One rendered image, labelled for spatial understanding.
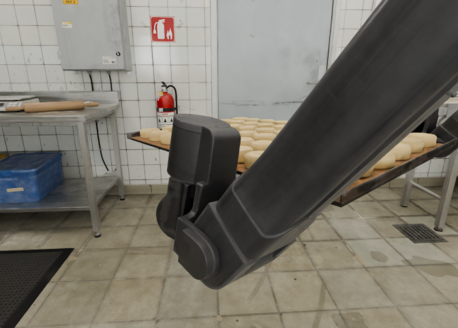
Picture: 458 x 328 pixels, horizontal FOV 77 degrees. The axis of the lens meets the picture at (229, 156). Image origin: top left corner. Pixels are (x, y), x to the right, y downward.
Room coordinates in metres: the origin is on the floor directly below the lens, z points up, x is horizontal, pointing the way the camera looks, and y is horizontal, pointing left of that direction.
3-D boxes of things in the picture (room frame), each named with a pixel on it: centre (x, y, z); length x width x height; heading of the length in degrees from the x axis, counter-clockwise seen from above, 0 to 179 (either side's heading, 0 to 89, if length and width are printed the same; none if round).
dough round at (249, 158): (0.41, -0.05, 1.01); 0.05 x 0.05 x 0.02
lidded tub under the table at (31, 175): (2.09, 1.57, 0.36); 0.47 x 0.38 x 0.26; 6
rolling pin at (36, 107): (2.00, 1.20, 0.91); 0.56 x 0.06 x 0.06; 123
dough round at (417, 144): (0.48, -0.31, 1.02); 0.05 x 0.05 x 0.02
